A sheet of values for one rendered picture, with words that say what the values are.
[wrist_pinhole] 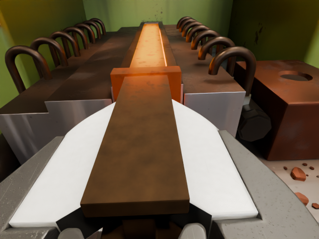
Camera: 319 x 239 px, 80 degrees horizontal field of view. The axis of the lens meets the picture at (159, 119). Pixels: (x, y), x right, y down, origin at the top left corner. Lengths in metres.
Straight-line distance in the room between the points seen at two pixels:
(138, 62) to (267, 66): 0.16
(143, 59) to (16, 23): 0.22
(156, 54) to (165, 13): 0.43
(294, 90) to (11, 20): 0.35
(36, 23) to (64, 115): 0.25
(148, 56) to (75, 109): 0.08
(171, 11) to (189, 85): 0.47
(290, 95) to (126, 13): 0.51
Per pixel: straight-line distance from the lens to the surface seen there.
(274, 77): 0.24
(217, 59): 0.17
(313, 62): 0.37
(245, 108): 0.19
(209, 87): 0.16
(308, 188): 0.21
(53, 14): 0.46
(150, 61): 0.17
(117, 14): 0.62
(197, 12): 0.63
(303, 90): 0.22
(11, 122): 0.20
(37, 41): 0.27
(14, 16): 0.36
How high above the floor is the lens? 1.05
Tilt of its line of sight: 33 degrees down
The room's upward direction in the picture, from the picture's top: 2 degrees counter-clockwise
